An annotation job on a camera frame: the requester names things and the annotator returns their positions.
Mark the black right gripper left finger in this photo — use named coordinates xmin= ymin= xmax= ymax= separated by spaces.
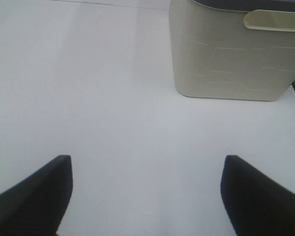
xmin=0 ymin=155 xmax=72 ymax=236

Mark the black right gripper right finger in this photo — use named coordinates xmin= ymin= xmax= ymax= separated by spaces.
xmin=220 ymin=155 xmax=295 ymax=236

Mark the beige plastic storage basket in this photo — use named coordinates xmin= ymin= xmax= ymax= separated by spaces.
xmin=169 ymin=0 xmax=295 ymax=101

